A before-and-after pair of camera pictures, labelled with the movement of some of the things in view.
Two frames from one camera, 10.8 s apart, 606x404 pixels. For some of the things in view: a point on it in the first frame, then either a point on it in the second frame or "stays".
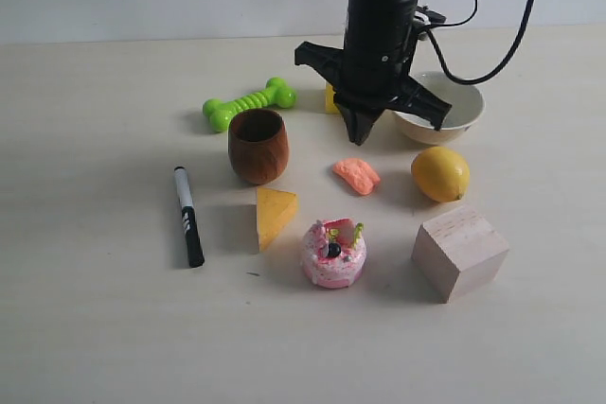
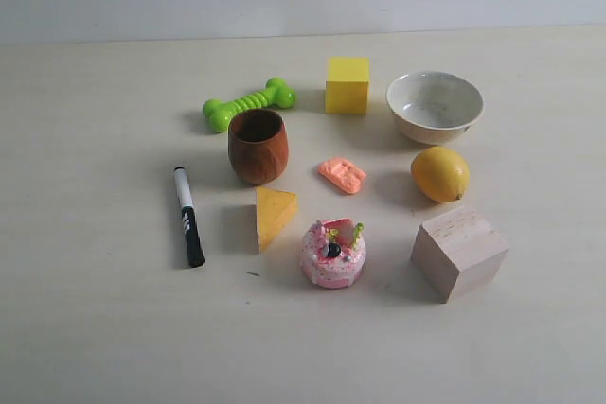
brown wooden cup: [258, 145] stays
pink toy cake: [333, 252] stays
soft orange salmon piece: [358, 173] -> [343, 173]
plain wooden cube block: [458, 254] stays
